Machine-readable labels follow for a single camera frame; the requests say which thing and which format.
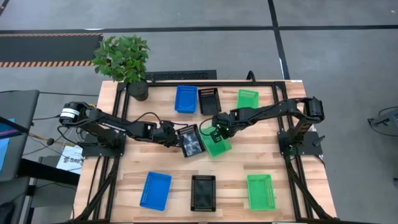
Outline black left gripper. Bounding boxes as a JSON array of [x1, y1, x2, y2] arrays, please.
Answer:
[[155, 120, 188, 149]]

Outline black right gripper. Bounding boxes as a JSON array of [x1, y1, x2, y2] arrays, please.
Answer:
[[210, 111, 241, 144]]

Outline green plastic basket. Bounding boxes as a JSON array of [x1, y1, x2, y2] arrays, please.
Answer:
[[198, 124, 233, 159], [236, 89, 260, 110], [246, 174, 277, 212]]

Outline black plastic basket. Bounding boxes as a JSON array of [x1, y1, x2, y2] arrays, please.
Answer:
[[197, 87, 222, 116], [190, 174, 217, 213], [176, 123, 206, 158]]

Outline black perforated floor mat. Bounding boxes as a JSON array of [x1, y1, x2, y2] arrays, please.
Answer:
[[144, 70, 218, 82]]

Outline dark grey plant pot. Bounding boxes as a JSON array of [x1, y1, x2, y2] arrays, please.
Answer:
[[126, 79, 149, 102]]

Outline green leafy artificial plant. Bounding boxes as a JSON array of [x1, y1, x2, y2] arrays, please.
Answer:
[[91, 34, 150, 84]]

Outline white printed paper sheet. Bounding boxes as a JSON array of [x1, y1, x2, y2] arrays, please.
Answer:
[[55, 144, 84, 175]]

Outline black desk beam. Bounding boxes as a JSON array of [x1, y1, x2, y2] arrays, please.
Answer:
[[17, 158, 81, 187]]

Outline black mat with hazard stripes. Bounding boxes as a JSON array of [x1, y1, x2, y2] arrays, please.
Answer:
[[0, 32, 104, 68]]

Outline grey desk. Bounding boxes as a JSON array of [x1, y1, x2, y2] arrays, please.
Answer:
[[0, 90, 40, 183]]

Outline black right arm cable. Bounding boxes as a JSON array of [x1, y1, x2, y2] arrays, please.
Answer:
[[198, 117, 216, 138]]

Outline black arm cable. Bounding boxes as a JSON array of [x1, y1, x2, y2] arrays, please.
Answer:
[[133, 111, 163, 126], [198, 117, 216, 138]]

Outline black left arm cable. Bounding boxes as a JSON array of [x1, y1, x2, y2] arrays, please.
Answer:
[[133, 111, 163, 126]]

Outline black aluminium table frame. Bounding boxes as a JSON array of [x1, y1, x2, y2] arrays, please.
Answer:
[[73, 80, 335, 223]]

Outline black floor cables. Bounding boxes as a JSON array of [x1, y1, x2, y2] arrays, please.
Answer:
[[30, 114, 78, 147]]

